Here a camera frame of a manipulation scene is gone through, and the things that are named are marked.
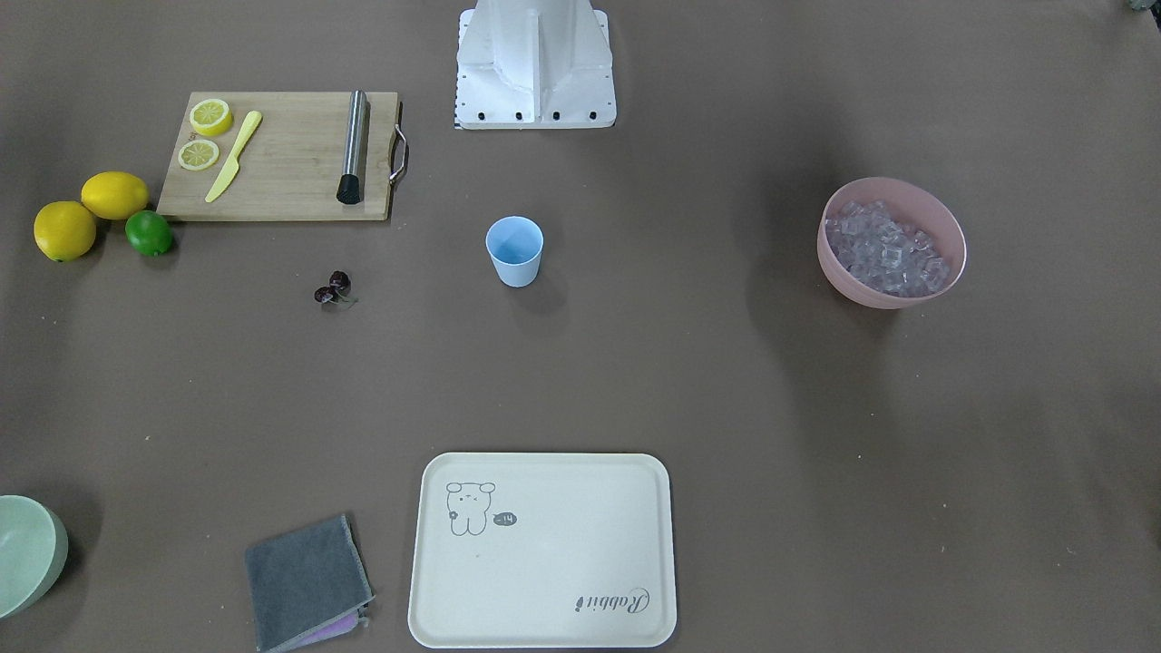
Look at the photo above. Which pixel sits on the light blue plastic cup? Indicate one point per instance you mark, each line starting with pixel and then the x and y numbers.
pixel 515 245

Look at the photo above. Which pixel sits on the dark red cherries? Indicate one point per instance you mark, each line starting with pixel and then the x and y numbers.
pixel 337 292

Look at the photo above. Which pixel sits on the pile of clear ice cubes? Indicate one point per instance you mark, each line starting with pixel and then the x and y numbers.
pixel 887 255

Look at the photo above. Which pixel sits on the cream rabbit tray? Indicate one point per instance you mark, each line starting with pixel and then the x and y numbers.
pixel 544 550

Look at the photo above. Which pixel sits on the steel muddler black tip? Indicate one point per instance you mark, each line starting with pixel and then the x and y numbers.
pixel 350 187

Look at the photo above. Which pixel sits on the bamboo cutting board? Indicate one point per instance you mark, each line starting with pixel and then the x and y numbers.
pixel 292 164

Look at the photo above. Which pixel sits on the pink bowl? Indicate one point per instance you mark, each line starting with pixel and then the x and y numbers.
pixel 907 202

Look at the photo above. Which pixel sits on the grey folded cloth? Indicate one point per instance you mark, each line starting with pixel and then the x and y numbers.
pixel 307 585

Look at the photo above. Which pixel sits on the yellow plastic knife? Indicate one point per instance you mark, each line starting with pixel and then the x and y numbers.
pixel 231 166

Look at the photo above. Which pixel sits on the lemon half lower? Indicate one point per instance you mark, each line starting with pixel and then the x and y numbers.
pixel 198 155

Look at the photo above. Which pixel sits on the lemon half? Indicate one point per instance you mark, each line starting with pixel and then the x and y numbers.
pixel 211 117
pixel 198 155

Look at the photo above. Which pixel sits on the lemon half upper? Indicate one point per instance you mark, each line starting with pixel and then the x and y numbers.
pixel 211 117

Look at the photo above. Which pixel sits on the green lime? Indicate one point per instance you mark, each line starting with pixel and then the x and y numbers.
pixel 149 233

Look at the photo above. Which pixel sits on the yellow lemon near board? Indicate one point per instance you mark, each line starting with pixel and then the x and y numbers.
pixel 115 195

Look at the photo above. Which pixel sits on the yellow lemon outer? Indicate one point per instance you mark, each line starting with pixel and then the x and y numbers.
pixel 64 230

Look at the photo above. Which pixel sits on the mint green bowl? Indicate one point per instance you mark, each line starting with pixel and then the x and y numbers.
pixel 34 547

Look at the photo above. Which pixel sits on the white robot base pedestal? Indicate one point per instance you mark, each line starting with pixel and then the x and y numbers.
pixel 524 65

